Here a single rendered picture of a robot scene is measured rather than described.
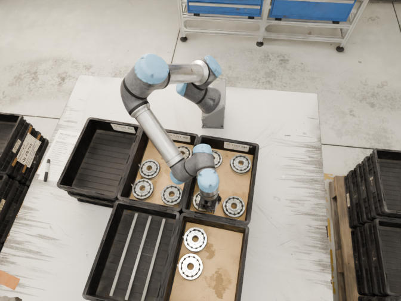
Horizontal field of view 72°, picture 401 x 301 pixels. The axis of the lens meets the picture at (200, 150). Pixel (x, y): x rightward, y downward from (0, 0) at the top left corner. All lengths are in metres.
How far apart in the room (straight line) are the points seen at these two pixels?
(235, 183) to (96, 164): 0.72
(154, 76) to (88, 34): 2.61
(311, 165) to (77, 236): 1.29
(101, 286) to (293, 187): 1.03
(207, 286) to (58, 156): 1.11
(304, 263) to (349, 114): 1.72
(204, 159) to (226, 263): 0.49
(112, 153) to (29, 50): 2.41
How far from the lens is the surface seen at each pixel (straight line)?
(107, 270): 1.36
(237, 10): 2.99
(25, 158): 2.32
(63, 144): 1.83
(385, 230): 2.05
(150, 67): 1.05
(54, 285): 1.59
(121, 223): 1.37
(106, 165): 1.50
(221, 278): 1.28
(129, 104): 1.14
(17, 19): 4.26
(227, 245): 1.29
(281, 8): 2.98
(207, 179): 0.97
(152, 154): 1.46
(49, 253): 1.62
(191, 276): 1.25
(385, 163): 2.09
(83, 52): 3.42
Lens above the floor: 2.11
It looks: 62 degrees down
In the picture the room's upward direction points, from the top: 4 degrees counter-clockwise
